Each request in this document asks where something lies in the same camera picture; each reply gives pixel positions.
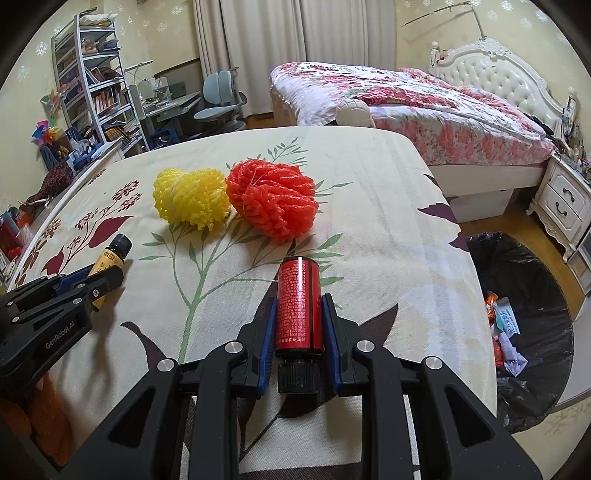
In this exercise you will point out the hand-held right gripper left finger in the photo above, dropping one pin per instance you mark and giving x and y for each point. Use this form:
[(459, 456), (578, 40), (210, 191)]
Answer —
[(266, 355)]

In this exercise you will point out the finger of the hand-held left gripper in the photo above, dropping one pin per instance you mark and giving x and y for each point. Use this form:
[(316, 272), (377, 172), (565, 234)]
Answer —
[(104, 284), (46, 286)]

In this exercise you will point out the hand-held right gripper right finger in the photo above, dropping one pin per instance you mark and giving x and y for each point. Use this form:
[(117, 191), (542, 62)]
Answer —
[(330, 344)]

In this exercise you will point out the yellow bottle with black cap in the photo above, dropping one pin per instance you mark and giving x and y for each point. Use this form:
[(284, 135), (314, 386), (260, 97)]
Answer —
[(111, 258)]

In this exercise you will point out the red bottle with black cap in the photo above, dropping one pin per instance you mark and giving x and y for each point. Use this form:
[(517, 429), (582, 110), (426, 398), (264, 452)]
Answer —
[(298, 314)]

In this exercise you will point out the orange foil wrapper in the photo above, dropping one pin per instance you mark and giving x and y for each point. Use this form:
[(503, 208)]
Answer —
[(491, 304)]

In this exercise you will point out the orange packet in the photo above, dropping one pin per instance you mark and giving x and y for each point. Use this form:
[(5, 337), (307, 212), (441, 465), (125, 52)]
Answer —
[(497, 353)]

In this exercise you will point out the white and teal packet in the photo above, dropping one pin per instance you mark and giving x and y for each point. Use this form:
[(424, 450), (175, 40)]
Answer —
[(508, 318)]

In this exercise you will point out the lavender tissue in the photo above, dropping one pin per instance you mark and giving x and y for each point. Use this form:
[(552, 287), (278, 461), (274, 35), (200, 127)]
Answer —
[(512, 355)]

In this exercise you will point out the bin with black bag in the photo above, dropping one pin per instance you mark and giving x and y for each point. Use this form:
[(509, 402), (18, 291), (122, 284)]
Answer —
[(535, 277)]

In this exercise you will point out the red box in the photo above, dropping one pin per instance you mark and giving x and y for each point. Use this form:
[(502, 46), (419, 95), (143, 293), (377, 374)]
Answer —
[(10, 237)]

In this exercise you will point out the orange plush cloth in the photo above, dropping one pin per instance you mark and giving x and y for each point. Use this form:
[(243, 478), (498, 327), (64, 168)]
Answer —
[(32, 424)]

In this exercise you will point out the dark red knitted item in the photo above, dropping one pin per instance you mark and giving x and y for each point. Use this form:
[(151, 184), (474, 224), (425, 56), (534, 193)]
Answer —
[(53, 182)]

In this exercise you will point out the yellow foam fruit net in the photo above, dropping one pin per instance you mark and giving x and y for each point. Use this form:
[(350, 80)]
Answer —
[(198, 198)]

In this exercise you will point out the red foam fruit net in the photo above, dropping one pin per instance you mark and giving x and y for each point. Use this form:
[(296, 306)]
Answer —
[(272, 177), (281, 221)]

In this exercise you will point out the blue plastic basket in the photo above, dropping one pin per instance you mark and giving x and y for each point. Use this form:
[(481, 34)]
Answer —
[(55, 154)]

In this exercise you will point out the colourful pinwheel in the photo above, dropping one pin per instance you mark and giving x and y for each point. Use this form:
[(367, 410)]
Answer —
[(46, 131)]

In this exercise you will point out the grey study desk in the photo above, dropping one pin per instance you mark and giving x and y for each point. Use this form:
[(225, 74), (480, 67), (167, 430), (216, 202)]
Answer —
[(171, 110)]

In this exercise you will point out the white bookshelf with books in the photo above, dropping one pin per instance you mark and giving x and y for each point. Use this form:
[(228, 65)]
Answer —
[(99, 87)]

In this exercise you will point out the blue grey desk chair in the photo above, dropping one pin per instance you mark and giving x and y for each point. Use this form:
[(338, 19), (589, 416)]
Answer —
[(221, 104)]

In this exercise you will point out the white desk lamp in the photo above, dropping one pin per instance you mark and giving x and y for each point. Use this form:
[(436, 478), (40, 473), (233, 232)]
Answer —
[(138, 69)]

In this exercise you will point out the white bed base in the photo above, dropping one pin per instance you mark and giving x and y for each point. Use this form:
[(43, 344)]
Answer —
[(489, 184)]

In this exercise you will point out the pink floral bedding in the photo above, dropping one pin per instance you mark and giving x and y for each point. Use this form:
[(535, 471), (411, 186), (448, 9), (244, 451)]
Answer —
[(415, 106)]

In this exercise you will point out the white nightstand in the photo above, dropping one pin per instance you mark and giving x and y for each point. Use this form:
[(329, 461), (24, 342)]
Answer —
[(561, 198)]

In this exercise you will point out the beige curtain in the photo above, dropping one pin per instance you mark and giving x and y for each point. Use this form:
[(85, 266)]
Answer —
[(295, 50)]

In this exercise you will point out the white tufted headboard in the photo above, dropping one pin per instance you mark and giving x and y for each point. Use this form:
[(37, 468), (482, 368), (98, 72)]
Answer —
[(498, 74)]

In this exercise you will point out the thin canopy pole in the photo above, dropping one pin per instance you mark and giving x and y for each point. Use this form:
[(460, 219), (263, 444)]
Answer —
[(443, 11)]

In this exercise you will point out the white bed frame rail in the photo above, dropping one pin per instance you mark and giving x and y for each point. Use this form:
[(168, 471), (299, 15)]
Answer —
[(60, 198)]

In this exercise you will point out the round white bed post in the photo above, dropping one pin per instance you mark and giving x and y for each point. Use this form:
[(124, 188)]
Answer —
[(354, 113)]

